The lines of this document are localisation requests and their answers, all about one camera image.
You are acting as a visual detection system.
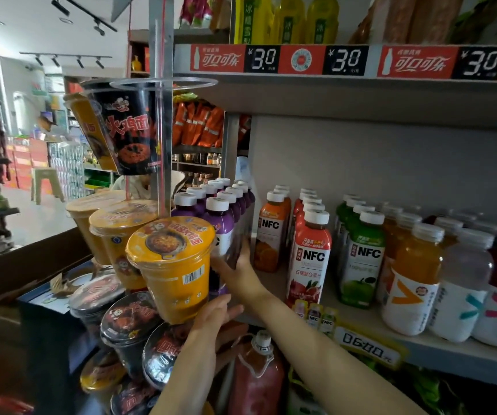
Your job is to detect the person's left hand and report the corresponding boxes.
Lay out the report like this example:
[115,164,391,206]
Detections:
[190,294,245,343]

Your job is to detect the person's right hand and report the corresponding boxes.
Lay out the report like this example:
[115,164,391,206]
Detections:
[211,239,269,304]

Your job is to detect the pack of purple juice bottles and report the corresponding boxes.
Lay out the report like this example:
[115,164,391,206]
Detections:
[171,178,256,299]

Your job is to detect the person's right forearm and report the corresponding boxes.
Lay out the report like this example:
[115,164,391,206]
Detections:
[248,286,427,415]

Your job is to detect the person's left forearm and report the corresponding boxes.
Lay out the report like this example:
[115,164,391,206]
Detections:
[150,333,220,415]

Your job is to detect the orange juice bottle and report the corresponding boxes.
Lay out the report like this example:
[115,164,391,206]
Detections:
[254,192,291,273]
[274,185,293,221]

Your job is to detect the red drink pouch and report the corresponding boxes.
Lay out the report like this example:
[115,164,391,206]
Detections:
[227,330,286,415]

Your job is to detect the black noodle cup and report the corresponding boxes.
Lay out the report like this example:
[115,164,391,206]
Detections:
[68,274,126,337]
[110,382,162,415]
[100,291,162,381]
[142,322,197,391]
[85,82,162,177]

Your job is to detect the small juice shelf label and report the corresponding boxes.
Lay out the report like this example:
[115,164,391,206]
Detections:
[292,299,340,337]

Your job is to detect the green juice bottle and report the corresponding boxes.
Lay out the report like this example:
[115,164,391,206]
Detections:
[335,197,367,238]
[340,212,385,309]
[338,205,376,273]

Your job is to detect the row of orange snack packets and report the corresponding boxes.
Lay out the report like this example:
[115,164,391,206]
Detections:
[172,101,225,148]

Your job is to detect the yellow price tag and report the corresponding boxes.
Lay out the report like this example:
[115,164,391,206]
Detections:
[333,322,409,370]

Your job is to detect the grey metal shelf unit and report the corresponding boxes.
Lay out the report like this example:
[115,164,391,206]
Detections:
[172,28,497,391]

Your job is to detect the orange vitamin drink bottle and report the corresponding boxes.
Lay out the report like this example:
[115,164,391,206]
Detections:
[378,213,423,299]
[382,224,445,336]

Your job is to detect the blue cardboard box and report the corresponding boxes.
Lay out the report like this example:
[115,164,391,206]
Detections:
[17,259,102,411]

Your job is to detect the stack of water bottle packs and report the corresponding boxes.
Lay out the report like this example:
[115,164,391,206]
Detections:
[48,142,87,199]

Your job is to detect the beige plastic stool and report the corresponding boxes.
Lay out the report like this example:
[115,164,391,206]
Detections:
[31,167,65,205]

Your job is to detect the green snack packets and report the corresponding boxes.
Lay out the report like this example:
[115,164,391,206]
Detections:
[361,354,470,415]

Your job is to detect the clear vitamin drink bottle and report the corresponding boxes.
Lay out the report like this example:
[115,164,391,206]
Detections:
[428,229,494,343]

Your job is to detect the clear cup display rack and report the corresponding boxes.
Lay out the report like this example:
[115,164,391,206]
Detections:
[80,0,219,221]

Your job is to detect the yellow drink bottle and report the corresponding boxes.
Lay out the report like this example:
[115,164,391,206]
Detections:
[305,0,340,45]
[273,0,306,45]
[233,0,273,45]

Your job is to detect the stack of red boxes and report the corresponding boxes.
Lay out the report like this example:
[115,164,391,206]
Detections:
[5,138,50,190]

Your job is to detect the pink snack packets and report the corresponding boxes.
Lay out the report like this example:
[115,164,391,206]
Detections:
[179,0,214,28]

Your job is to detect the brown drink bottle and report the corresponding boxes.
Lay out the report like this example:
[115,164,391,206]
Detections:
[348,0,379,45]
[408,0,465,45]
[370,0,420,45]

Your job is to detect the red shelf price strip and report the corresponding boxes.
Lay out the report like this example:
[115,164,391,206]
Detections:
[174,44,497,82]

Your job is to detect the black ceiling track light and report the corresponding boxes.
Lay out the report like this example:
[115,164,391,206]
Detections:
[19,52,112,69]
[50,0,118,37]

